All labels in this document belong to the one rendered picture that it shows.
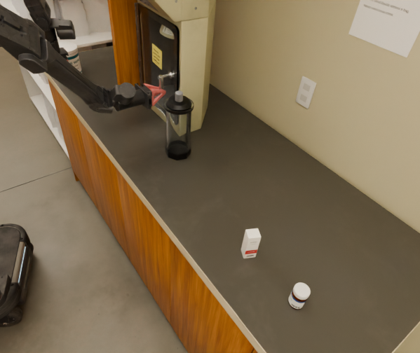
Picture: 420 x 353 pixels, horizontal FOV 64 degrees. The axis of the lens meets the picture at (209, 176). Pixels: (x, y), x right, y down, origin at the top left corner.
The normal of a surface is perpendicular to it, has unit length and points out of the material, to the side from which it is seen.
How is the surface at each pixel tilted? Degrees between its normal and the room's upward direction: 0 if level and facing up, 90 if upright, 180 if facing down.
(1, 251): 0
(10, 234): 0
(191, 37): 90
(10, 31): 62
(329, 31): 90
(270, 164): 0
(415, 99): 90
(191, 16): 90
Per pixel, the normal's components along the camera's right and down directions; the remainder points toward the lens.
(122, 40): 0.59, 0.58
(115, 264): 0.07, -0.73
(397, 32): -0.80, 0.36
